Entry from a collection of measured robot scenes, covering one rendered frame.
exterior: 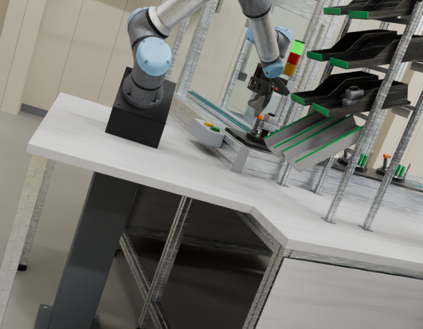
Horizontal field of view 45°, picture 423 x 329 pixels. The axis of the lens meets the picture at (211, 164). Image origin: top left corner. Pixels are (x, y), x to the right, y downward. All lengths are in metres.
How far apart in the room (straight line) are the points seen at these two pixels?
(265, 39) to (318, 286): 0.82
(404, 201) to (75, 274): 1.47
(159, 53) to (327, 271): 0.88
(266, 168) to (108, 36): 3.61
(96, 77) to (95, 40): 0.37
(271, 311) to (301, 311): 0.10
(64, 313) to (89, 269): 0.21
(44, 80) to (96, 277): 3.63
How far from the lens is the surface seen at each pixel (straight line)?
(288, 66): 2.35
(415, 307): 1.91
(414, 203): 2.56
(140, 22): 1.84
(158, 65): 1.74
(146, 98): 1.85
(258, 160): 2.00
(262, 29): 1.75
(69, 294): 2.13
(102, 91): 5.46
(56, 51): 5.44
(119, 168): 1.53
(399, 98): 1.81
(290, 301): 1.57
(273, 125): 2.15
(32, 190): 1.58
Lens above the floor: 1.29
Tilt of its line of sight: 13 degrees down
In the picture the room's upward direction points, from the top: 20 degrees clockwise
